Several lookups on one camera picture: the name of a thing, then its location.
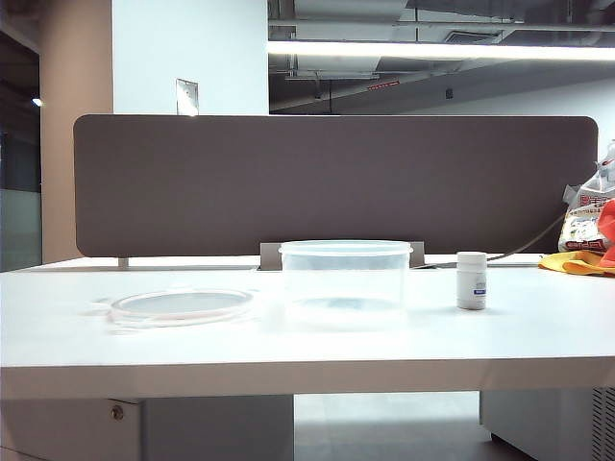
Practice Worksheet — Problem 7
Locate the clear round clip lid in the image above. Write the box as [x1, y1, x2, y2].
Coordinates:
[90, 287, 258, 329]

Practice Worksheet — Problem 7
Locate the small white medicine bottle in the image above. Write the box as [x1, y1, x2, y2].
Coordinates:
[455, 250, 489, 311]

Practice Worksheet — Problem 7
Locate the round clear plastic box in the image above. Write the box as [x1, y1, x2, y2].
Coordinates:
[278, 239, 414, 330]

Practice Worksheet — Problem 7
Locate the brown desk divider panel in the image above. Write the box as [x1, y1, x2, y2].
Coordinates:
[73, 113, 601, 258]

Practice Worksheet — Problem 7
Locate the long ceiling light strip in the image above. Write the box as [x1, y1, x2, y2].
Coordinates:
[267, 39, 615, 61]

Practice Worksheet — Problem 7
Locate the white drawer cabinet with lock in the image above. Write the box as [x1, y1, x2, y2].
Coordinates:
[0, 396, 296, 461]

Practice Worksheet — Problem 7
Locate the yellow orange cloth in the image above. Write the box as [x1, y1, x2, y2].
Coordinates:
[537, 249, 615, 279]

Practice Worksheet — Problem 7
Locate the white printed snack bag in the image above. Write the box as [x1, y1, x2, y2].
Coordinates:
[558, 138, 615, 255]

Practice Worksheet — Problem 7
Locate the red orange plastic bag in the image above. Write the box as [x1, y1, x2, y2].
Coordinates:
[594, 199, 615, 268]

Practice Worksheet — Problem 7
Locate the white cabinet with vent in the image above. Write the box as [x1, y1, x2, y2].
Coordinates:
[480, 387, 615, 461]

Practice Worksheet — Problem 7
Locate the metal wall plate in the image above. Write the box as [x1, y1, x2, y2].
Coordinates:
[175, 78, 201, 117]

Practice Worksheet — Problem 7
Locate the grey cable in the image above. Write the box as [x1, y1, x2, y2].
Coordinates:
[485, 213, 569, 263]

